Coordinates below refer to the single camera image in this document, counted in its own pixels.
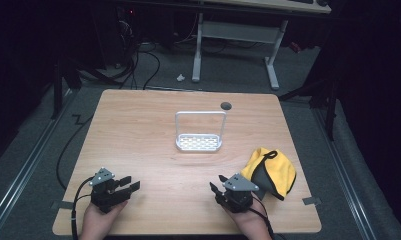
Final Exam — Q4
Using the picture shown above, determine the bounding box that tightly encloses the grey tape piece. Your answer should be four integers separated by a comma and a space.
50, 200, 76, 211
301, 196, 322, 206

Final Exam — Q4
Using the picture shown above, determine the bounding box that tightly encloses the white wire rack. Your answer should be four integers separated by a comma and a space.
174, 110, 228, 153

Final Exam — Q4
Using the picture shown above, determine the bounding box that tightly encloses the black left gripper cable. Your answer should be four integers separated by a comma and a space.
70, 176, 96, 240

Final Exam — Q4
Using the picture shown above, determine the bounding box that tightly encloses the bundle of black floor cables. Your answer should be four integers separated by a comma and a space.
77, 19, 162, 91

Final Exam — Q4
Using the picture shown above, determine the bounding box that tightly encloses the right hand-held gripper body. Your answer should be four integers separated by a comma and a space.
215, 172, 260, 214

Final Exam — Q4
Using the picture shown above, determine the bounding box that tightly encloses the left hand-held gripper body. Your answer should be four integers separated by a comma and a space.
88, 167, 133, 215

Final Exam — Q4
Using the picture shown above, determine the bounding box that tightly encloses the white metal frame desk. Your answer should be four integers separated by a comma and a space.
187, 0, 333, 91

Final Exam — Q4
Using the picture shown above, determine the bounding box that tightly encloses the thin black floor cable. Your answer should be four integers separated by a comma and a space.
55, 113, 96, 192

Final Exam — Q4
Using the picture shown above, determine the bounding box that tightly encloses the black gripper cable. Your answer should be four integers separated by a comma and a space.
70, 176, 96, 240
249, 195, 276, 240

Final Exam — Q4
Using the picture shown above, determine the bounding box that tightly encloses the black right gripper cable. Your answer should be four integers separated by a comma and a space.
249, 195, 276, 240

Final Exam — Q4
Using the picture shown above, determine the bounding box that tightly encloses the yellow and grey cloth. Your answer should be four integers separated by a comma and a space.
239, 146, 298, 202

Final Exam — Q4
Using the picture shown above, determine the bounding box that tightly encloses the black metal stand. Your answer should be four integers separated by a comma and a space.
50, 59, 83, 121
277, 75, 343, 142

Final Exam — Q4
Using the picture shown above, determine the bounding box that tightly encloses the person's left hand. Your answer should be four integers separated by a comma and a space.
78, 199, 129, 240

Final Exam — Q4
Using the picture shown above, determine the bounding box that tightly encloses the metal floor rail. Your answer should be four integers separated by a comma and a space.
312, 107, 378, 240
0, 89, 76, 234

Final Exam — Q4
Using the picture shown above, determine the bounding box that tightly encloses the person's right hand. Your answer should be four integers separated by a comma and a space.
222, 199, 273, 240

